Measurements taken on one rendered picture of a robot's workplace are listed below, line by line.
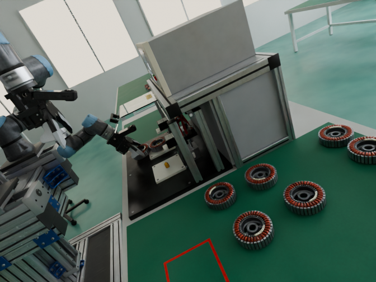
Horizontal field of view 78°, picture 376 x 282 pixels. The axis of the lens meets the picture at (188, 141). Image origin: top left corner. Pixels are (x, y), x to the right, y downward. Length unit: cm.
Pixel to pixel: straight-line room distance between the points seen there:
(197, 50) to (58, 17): 506
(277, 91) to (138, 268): 78
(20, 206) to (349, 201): 115
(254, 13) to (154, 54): 575
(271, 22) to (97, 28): 412
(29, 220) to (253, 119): 99
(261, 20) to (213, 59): 573
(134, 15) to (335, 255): 550
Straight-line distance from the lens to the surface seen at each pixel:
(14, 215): 119
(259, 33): 662
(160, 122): 126
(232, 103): 88
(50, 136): 79
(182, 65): 90
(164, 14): 581
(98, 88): 580
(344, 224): 75
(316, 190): 79
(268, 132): 100
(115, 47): 569
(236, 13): 96
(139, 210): 100
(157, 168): 116
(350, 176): 88
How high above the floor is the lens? 134
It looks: 26 degrees down
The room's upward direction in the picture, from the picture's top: 25 degrees counter-clockwise
